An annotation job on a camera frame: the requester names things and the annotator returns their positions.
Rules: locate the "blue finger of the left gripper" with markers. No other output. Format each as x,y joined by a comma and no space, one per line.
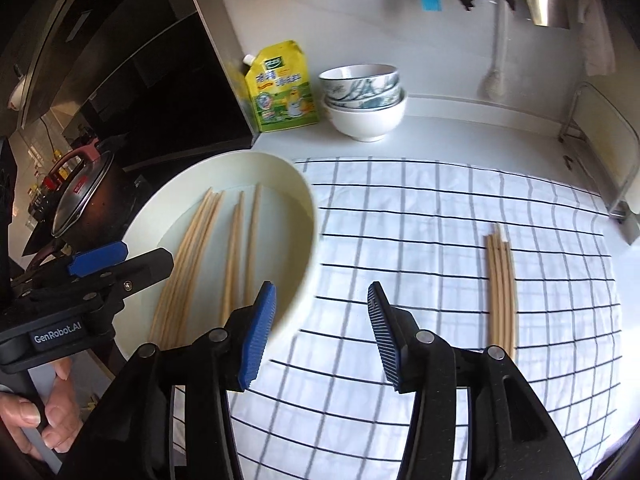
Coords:
86,263
136,274

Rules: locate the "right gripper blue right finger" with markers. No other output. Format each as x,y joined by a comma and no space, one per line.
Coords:
388,334

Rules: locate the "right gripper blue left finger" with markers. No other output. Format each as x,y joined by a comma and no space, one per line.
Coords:
260,316

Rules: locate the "dark pot with glass lid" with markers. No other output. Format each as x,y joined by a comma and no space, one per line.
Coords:
87,200

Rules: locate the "white checkered cloth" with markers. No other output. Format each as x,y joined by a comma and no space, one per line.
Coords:
322,408

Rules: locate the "cream round tray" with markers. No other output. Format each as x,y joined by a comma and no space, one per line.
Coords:
287,238

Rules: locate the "white bottom bowl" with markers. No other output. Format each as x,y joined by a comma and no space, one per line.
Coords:
367,125

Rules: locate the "yellow seasoning pouch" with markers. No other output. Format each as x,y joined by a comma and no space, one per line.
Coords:
279,88

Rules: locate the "blue patterned top bowl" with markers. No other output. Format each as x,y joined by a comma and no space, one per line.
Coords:
355,82

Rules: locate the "metal rack with board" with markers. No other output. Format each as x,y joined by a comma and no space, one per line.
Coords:
604,144

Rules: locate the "white hanging cloth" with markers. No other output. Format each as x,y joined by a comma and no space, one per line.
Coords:
595,39

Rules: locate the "white wall pipe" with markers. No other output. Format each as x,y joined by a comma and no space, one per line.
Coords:
495,81

